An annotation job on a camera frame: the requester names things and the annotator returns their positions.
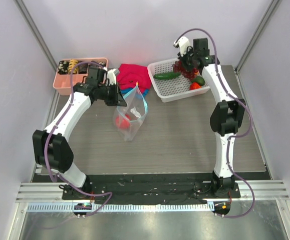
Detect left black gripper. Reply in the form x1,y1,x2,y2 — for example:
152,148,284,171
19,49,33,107
98,81,127,107

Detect purple grape bunch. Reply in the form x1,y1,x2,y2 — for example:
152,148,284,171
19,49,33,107
173,60,199,81

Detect clear zip top bag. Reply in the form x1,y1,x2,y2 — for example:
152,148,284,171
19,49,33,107
113,85,148,142

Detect red apple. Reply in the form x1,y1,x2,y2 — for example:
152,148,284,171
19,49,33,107
115,114,131,130

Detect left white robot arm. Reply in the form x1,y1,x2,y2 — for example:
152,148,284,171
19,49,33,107
33,67,127,200

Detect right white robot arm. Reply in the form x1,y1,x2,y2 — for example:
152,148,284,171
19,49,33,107
174,36,245,198

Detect blue folded cloth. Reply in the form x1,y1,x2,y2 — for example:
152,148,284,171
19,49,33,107
121,87,149,97

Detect green cucumber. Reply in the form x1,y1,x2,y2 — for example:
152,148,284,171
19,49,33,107
153,72,181,80

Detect green avocado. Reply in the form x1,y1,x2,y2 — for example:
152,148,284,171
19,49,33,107
191,75,205,87

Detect red pepper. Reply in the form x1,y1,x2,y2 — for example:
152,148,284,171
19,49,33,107
189,82,201,91

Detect red folded cloth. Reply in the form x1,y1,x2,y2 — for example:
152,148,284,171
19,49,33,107
117,63,151,92

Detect white plastic basket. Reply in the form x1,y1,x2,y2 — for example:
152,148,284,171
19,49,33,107
147,58,210,103

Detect floral end roll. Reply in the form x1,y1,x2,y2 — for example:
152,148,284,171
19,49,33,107
98,61,107,68

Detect dark brown roll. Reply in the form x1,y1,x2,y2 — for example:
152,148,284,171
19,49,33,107
78,61,89,74

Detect pink compartment tray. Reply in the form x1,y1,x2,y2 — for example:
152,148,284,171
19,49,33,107
53,57,108,96

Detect yellow striped roll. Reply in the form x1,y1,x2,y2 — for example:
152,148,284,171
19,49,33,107
68,59,79,75

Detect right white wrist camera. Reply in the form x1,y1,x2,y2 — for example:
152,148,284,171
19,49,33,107
173,36,192,57

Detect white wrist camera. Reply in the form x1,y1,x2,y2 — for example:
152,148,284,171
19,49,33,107
106,68,120,86
173,36,192,57

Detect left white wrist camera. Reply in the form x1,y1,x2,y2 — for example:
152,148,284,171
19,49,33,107
106,68,120,86

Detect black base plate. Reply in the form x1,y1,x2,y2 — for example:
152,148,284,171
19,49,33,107
33,171,270,205

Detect white slotted cable duct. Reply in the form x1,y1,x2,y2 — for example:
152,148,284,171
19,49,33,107
27,201,214,213

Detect aluminium frame rail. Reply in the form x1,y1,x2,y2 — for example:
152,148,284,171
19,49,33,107
16,179,290,203

